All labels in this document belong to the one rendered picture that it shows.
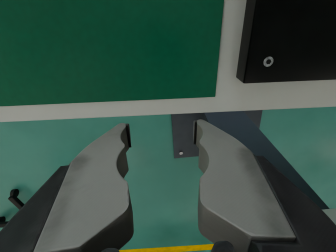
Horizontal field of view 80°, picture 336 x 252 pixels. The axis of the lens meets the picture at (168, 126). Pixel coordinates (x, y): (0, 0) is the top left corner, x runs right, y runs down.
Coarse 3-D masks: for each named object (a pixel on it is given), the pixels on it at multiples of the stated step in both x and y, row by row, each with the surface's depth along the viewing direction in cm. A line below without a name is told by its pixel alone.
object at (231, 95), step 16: (224, 0) 18; (240, 0) 18; (224, 16) 18; (240, 16) 18; (224, 32) 19; (240, 32) 19; (224, 48) 20; (224, 64) 20; (224, 80) 21; (320, 80) 22; (224, 96) 22; (240, 96) 22; (256, 96) 22; (272, 96) 22; (288, 96) 23; (304, 96) 23; (320, 96) 23; (0, 112) 22; (16, 112) 22; (32, 112) 22; (48, 112) 22; (64, 112) 22; (80, 112) 22; (96, 112) 22; (112, 112) 22; (128, 112) 23; (144, 112) 23; (160, 112) 23; (176, 112) 23; (192, 112) 23
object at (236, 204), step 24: (216, 144) 10; (240, 144) 10; (216, 168) 8; (240, 168) 8; (216, 192) 7; (240, 192) 7; (264, 192) 7; (216, 216) 6; (240, 216) 6; (264, 216) 6; (216, 240) 7; (240, 240) 6; (264, 240) 6; (288, 240) 6
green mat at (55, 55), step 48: (0, 0) 17; (48, 0) 17; (96, 0) 17; (144, 0) 17; (192, 0) 17; (0, 48) 19; (48, 48) 19; (96, 48) 19; (144, 48) 19; (192, 48) 19; (0, 96) 21; (48, 96) 21; (96, 96) 21; (144, 96) 22; (192, 96) 22
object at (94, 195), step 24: (96, 144) 10; (120, 144) 10; (72, 168) 9; (96, 168) 9; (120, 168) 10; (72, 192) 7; (96, 192) 7; (120, 192) 7; (48, 216) 7; (72, 216) 7; (96, 216) 6; (120, 216) 7; (48, 240) 6; (72, 240) 6; (96, 240) 6; (120, 240) 7
